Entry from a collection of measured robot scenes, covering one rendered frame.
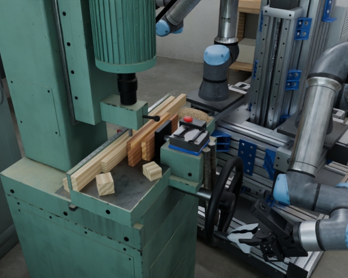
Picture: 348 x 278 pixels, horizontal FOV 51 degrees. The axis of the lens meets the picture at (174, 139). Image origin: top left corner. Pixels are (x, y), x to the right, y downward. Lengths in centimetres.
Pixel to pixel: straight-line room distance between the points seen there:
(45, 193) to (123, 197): 33
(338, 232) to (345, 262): 131
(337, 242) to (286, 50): 92
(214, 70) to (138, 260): 92
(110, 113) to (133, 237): 38
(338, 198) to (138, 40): 65
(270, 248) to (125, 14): 71
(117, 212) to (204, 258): 111
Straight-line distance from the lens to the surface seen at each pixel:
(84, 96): 115
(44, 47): 113
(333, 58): 110
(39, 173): 135
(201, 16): 450
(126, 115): 113
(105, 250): 124
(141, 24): 99
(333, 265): 221
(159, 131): 113
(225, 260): 207
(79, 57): 110
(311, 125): 104
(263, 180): 178
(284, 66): 166
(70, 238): 133
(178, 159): 111
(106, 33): 100
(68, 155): 127
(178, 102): 146
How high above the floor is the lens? 157
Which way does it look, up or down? 31 degrees down
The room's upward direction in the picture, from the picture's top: 1 degrees clockwise
